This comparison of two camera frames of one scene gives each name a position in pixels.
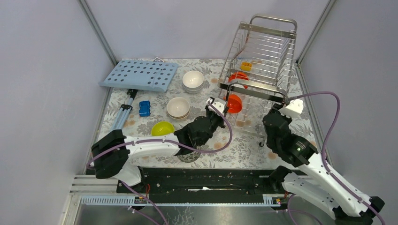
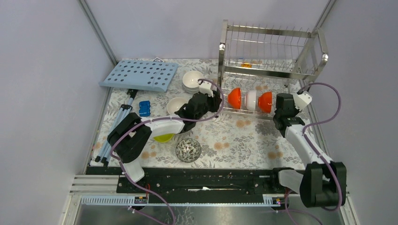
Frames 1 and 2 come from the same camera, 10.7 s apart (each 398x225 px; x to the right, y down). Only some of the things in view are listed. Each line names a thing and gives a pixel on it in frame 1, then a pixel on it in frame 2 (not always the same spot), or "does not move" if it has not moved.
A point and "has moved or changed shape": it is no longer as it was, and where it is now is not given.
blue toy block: (144, 108) does not move
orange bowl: (238, 75) -> (264, 102)
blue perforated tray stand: (133, 75) does not move
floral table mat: (250, 89) does not move
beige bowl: (178, 107) does not move
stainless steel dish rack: (256, 73) has moved or changed shape
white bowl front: (193, 85) does not move
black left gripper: (221, 120) -> (216, 101)
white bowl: (193, 79) does not move
